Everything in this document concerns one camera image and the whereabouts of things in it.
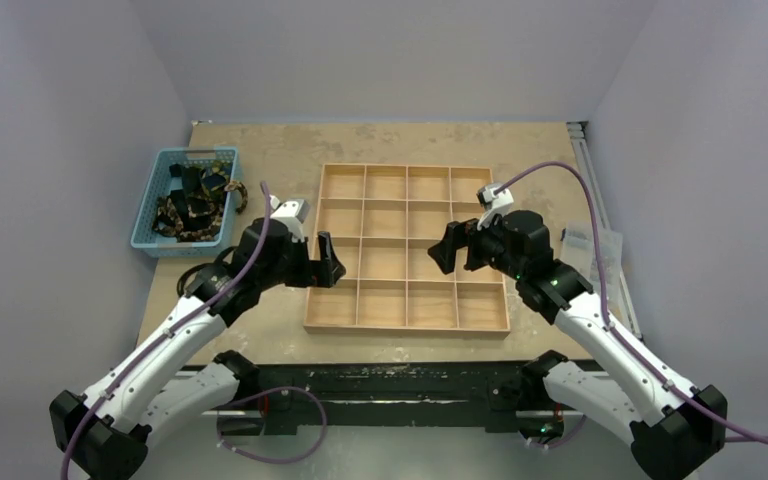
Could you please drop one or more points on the blue plastic basket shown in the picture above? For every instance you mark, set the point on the blue plastic basket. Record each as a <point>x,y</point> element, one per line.
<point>161,184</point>

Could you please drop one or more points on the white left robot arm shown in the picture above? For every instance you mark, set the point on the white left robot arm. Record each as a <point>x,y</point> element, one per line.
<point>108,429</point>

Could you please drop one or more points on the wooden compartment tray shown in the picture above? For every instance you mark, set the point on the wooden compartment tray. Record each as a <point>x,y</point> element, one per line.
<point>383,219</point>

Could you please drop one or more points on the clear plastic box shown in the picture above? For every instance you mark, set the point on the clear plastic box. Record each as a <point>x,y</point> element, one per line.
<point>578,251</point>

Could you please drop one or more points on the black tie in basket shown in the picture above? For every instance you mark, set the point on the black tie in basket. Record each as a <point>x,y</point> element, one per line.
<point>206,182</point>

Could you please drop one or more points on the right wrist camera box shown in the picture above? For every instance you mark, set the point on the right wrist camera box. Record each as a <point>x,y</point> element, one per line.
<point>494,204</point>

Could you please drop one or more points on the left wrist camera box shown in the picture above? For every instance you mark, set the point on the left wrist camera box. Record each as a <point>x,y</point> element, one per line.
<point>292,213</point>

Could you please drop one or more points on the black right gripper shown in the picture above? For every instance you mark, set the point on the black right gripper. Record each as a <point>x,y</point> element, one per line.
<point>467,245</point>

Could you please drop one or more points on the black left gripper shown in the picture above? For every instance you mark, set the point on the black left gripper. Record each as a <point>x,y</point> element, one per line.
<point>320,273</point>

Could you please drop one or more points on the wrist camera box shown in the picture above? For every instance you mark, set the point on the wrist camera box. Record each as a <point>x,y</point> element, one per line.
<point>494,204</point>
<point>292,213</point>

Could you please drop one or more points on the leopard print tie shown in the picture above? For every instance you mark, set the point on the leopard print tie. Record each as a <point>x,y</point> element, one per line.
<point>189,219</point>

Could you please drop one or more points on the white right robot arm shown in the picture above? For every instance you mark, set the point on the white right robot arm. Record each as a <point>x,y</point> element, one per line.
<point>665,419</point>

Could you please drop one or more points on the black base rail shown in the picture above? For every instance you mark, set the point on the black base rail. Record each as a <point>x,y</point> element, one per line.
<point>493,396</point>

